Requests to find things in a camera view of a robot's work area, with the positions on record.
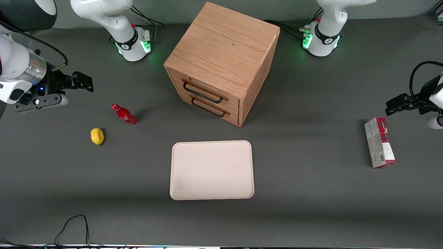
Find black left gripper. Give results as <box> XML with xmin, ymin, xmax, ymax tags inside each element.
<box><xmin>386</xmin><ymin>75</ymin><xmax>443</xmax><ymax>117</ymax></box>

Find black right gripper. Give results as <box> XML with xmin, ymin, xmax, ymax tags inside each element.
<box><xmin>13</xmin><ymin>70</ymin><xmax>94</xmax><ymax>113</ymax></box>

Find red coke bottle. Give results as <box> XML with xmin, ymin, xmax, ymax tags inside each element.
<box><xmin>111</xmin><ymin>103</ymin><xmax>138</xmax><ymax>126</ymax></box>

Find cream rectangular tray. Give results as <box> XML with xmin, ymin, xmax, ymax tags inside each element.
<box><xmin>169</xmin><ymin>140</ymin><xmax>255</xmax><ymax>201</ymax></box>

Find red grey carton box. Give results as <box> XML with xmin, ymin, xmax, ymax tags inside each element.
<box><xmin>364</xmin><ymin>117</ymin><xmax>397</xmax><ymax>169</ymax></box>

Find yellow lemon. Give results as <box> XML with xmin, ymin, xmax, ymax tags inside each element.
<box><xmin>91</xmin><ymin>128</ymin><xmax>105</xmax><ymax>145</ymax></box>

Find wooden drawer cabinet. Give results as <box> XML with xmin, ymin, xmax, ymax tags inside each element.
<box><xmin>163</xmin><ymin>1</ymin><xmax>281</xmax><ymax>128</ymax></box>

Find wooden drawer front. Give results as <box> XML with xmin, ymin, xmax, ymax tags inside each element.
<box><xmin>168</xmin><ymin>68</ymin><xmax>241</xmax><ymax>114</ymax></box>
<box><xmin>180</xmin><ymin>93</ymin><xmax>240</xmax><ymax>126</ymax></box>

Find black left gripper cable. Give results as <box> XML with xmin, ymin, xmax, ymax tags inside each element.
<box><xmin>409</xmin><ymin>61</ymin><xmax>443</xmax><ymax>100</ymax></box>

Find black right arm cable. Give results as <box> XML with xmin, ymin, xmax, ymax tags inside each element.
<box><xmin>0</xmin><ymin>20</ymin><xmax>69</xmax><ymax>72</ymax></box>

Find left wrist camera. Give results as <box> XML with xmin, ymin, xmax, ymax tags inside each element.
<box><xmin>427</xmin><ymin>115</ymin><xmax>443</xmax><ymax>129</ymax></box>

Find black right base cables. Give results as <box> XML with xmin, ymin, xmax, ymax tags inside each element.
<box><xmin>130</xmin><ymin>5</ymin><xmax>165</xmax><ymax>44</ymax></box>

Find black base cables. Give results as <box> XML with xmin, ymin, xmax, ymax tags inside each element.
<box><xmin>264</xmin><ymin>7</ymin><xmax>323</xmax><ymax>40</ymax></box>
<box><xmin>130</xmin><ymin>5</ymin><xmax>165</xmax><ymax>44</ymax></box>

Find black metal drawer handle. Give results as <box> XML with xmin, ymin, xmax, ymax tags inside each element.
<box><xmin>191</xmin><ymin>97</ymin><xmax>227</xmax><ymax>118</ymax></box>
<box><xmin>182</xmin><ymin>80</ymin><xmax>225</xmax><ymax>104</ymax></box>

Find black left base cables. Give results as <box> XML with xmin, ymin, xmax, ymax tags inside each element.
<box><xmin>264</xmin><ymin>7</ymin><xmax>323</xmax><ymax>40</ymax></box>

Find black table edge cable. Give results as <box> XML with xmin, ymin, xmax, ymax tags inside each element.
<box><xmin>0</xmin><ymin>214</ymin><xmax>139</xmax><ymax>249</ymax></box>

